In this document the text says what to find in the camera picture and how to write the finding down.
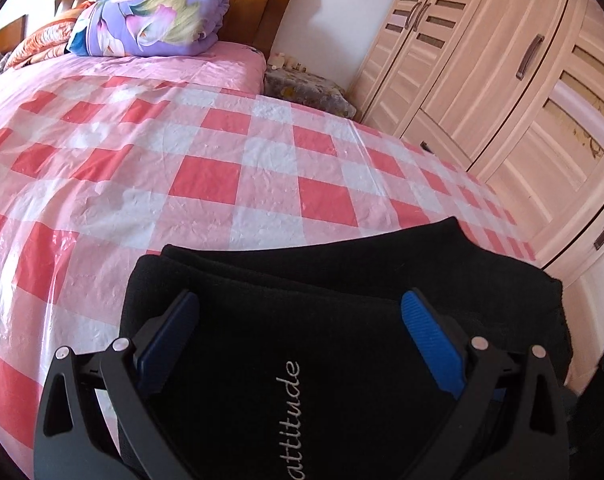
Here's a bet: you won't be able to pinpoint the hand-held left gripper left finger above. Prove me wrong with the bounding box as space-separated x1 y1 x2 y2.
32 290 218 480

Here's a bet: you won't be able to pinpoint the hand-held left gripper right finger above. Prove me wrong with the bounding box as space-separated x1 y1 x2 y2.
400 288 569 480

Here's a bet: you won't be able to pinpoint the black pants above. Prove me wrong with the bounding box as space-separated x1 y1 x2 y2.
117 216 576 480

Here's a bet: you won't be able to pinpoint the pink checked plastic sheet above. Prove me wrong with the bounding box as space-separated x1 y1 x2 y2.
0 72 539 461

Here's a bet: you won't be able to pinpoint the light wooden wardrobe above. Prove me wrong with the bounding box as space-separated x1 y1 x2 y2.
346 0 604 287

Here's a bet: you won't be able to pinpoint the pink bed sheet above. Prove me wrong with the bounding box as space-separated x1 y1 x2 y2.
0 40 268 99

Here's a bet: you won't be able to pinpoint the floral covered nightstand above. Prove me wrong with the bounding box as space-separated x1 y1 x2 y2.
262 67 358 122

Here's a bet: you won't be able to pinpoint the purple floral folded quilt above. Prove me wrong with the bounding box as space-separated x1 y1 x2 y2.
65 0 232 59

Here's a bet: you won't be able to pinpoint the orange floral pillow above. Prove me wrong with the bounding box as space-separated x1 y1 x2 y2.
4 0 111 69

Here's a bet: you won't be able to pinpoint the small wooden headboard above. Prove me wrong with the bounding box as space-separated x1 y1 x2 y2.
0 13 29 57

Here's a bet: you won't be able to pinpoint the wooden bed headboard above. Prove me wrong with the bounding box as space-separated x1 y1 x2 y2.
54 0 303 57

